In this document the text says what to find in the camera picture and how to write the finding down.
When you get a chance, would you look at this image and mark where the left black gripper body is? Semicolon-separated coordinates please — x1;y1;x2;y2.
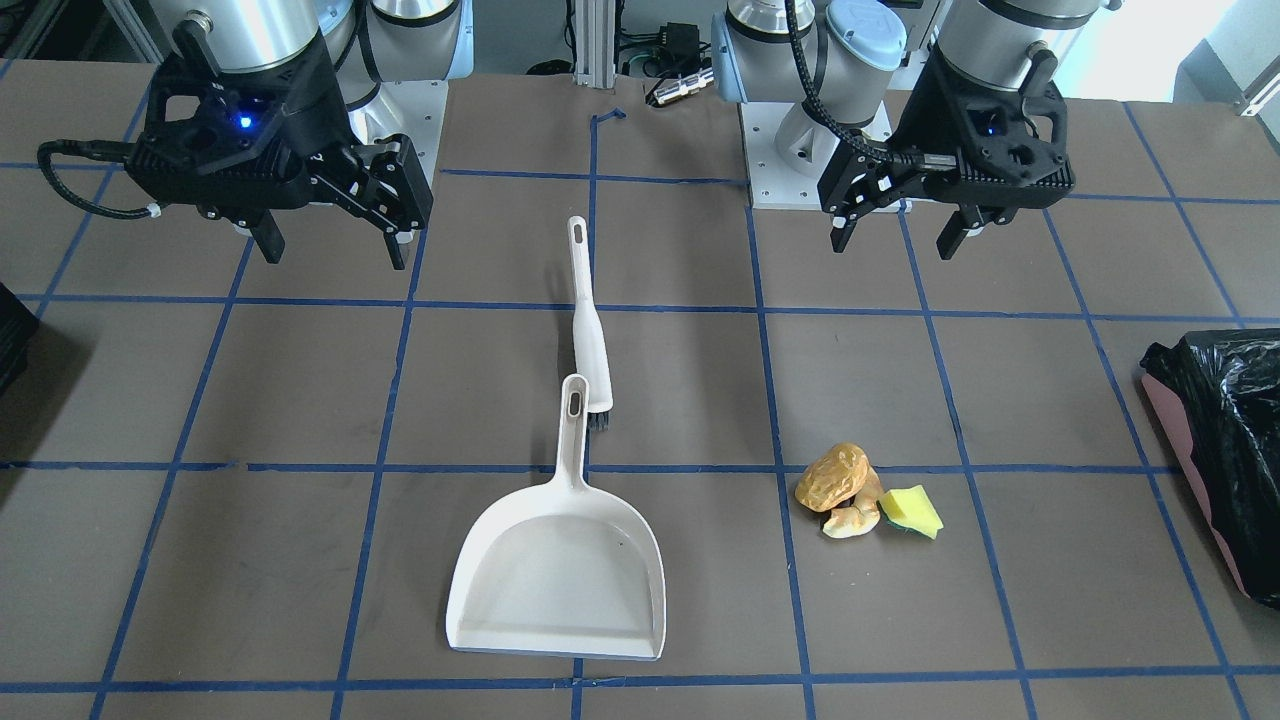
818;44;1076;223

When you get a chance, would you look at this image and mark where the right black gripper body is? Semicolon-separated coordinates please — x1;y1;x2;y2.
122;20;435;237

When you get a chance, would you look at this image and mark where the white hand brush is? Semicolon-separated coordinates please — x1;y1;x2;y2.
567;217;614;432

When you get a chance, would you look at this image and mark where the brown potato toy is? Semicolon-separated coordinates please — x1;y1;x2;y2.
794;442;870;512

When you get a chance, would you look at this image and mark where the yellow sponge piece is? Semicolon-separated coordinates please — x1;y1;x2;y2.
878;484;945;541

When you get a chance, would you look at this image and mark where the beige bread piece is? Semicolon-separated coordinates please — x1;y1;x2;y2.
820;469;884;539

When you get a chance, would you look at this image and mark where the white dustpan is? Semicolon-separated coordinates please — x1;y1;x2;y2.
445;374;667;661

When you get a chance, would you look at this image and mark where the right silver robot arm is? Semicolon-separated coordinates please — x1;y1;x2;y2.
123;1;474;269

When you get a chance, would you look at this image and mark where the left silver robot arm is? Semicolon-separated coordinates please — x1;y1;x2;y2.
710;1;1100;260

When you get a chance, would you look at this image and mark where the black bag lined bin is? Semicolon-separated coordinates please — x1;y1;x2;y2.
1140;328;1279;609

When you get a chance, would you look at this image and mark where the metal connector on table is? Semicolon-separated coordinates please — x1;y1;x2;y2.
644;67;716;108

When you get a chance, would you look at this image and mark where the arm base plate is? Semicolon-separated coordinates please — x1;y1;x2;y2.
740;102;838;211
339;79;451;190

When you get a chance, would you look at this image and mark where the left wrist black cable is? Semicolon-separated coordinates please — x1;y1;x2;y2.
785;0;961;170

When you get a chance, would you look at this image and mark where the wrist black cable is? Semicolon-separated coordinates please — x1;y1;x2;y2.
36;138;163;222
785;0;961;170

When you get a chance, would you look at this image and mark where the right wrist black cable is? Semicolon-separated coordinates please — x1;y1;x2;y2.
36;138;163;222

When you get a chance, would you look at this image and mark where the aluminium frame post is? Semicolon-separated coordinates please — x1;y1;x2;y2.
572;0;617;90

